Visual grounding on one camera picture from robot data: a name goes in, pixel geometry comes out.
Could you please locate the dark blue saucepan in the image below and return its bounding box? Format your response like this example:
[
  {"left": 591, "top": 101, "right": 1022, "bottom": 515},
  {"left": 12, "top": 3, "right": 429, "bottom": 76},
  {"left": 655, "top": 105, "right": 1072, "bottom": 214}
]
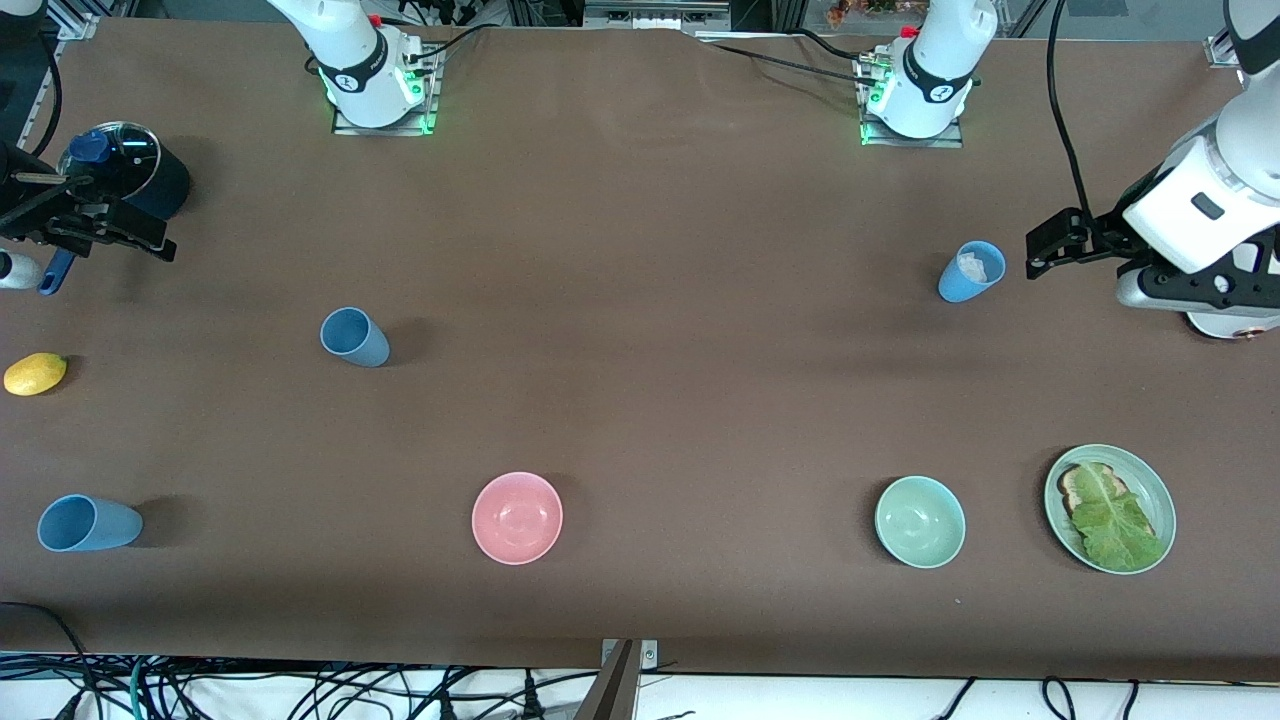
[{"left": 38, "top": 140, "right": 191, "bottom": 296}]

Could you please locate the pink bowl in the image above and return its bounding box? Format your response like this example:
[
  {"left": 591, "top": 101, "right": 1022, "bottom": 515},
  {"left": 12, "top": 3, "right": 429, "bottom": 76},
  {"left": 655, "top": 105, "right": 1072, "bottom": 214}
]
[{"left": 471, "top": 471, "right": 564, "bottom": 566}]

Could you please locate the white toaster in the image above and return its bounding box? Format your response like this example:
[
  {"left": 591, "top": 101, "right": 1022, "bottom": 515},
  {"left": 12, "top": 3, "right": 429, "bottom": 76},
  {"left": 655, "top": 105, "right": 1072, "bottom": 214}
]
[{"left": 1185, "top": 305, "right": 1280, "bottom": 341}]

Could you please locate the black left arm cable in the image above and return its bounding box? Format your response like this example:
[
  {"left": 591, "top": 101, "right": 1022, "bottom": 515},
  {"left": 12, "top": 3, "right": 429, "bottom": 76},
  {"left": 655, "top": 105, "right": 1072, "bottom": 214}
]
[{"left": 1046, "top": 0, "right": 1096, "bottom": 216}]

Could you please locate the grey power strip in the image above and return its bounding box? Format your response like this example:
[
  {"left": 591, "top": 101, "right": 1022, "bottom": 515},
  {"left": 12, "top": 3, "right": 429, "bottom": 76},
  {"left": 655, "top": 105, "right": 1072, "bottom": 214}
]
[{"left": 583, "top": 0, "right": 731, "bottom": 31}]

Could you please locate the blue plastic cup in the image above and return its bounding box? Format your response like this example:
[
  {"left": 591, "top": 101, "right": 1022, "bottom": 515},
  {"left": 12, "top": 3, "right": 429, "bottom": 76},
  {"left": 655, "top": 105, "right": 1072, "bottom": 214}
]
[
  {"left": 37, "top": 494, "right": 144, "bottom": 553},
  {"left": 320, "top": 306, "right": 391, "bottom": 368},
  {"left": 937, "top": 240, "right": 1007, "bottom": 304}
]

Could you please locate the dark slanted stand leg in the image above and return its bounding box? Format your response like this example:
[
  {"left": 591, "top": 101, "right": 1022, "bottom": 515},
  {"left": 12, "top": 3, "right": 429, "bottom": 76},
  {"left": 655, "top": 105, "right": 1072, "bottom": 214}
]
[{"left": 575, "top": 640, "right": 641, "bottom": 720}]

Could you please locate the green lettuce leaf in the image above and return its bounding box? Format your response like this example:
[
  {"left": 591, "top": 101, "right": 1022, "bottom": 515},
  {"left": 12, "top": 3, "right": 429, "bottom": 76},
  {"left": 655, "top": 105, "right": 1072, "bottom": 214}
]
[{"left": 1070, "top": 465, "right": 1166, "bottom": 573}]

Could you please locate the toast slice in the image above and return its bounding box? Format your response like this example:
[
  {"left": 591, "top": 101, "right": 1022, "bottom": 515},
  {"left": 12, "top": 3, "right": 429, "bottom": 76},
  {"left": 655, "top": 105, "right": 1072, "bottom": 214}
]
[{"left": 1057, "top": 462, "right": 1156, "bottom": 541}]

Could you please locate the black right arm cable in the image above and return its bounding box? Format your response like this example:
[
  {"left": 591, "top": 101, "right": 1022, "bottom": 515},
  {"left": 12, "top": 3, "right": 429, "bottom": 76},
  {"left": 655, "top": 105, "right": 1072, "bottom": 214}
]
[{"left": 33, "top": 30, "right": 64, "bottom": 156}]

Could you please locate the glass lid with blue knob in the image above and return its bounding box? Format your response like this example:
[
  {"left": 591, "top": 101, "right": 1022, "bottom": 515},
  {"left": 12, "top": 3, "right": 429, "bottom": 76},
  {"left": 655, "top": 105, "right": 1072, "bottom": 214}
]
[{"left": 58, "top": 121, "right": 161, "bottom": 206}]

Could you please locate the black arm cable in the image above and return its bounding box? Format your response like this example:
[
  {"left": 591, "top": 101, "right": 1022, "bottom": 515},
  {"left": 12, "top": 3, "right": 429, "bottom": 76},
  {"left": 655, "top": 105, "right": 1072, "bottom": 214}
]
[
  {"left": 1046, "top": 0, "right": 1096, "bottom": 216},
  {"left": 33, "top": 30, "right": 64, "bottom": 156}
]

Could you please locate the pale green plate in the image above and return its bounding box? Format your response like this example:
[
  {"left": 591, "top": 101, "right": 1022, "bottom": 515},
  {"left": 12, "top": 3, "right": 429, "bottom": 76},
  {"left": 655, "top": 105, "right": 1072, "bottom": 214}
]
[{"left": 1044, "top": 444, "right": 1177, "bottom": 575}]

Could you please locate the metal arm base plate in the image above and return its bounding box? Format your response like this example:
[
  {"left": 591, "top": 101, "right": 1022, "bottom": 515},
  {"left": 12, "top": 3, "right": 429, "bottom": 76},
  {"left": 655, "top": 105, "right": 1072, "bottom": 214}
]
[
  {"left": 856, "top": 50, "right": 966, "bottom": 149},
  {"left": 332, "top": 45, "right": 441, "bottom": 136}
]

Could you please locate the yellow lemon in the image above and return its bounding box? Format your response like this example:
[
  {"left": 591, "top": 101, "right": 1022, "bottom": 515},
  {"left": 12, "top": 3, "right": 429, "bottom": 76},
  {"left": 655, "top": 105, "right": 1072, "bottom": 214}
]
[{"left": 3, "top": 352, "right": 68, "bottom": 397}]

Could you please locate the pale green bowl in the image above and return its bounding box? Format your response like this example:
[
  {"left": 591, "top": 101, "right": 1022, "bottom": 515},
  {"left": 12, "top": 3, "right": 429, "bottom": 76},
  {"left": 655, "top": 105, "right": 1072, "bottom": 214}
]
[{"left": 874, "top": 475, "right": 967, "bottom": 570}]

